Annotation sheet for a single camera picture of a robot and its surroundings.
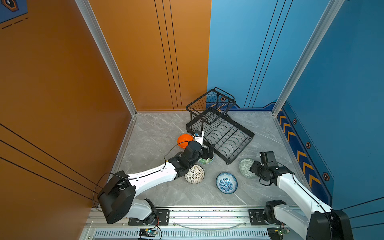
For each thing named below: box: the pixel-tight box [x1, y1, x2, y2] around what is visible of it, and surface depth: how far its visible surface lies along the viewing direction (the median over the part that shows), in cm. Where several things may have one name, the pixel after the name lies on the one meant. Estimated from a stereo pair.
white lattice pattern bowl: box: [184, 164, 205, 185], surface depth 87 cm
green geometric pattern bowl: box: [239, 158, 256, 178], surface depth 91 cm
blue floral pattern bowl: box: [215, 172, 238, 195], surface depth 84 cm
